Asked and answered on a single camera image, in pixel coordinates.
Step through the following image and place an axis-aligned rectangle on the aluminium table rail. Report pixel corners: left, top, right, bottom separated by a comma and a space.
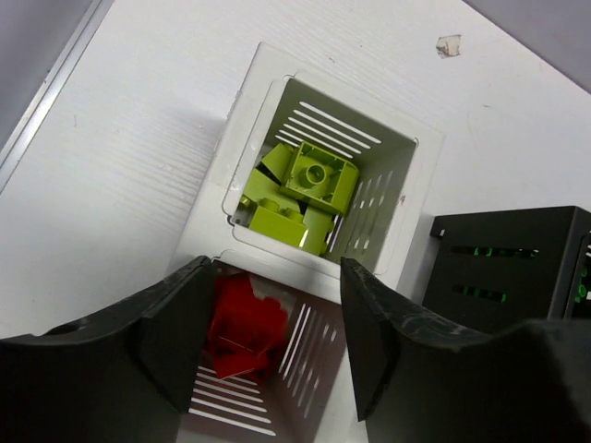
1, 1, 113, 188

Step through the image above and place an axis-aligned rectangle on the white slotted container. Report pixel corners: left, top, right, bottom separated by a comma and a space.
170, 43, 442, 442

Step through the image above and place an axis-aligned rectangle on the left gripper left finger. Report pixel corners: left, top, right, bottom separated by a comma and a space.
1, 257, 213, 442

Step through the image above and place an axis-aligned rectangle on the red rectangular brick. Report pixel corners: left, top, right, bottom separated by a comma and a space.
207, 273, 288, 383

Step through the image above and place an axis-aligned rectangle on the lime green small brick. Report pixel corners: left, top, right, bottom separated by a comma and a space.
280, 142, 359, 215

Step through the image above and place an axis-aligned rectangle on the small white scrap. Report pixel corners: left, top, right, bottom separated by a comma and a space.
435, 34, 462, 59

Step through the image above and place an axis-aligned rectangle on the black slotted container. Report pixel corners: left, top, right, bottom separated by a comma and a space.
423, 206, 590, 333

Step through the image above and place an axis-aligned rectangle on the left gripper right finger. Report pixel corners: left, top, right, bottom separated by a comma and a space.
340, 258, 590, 442

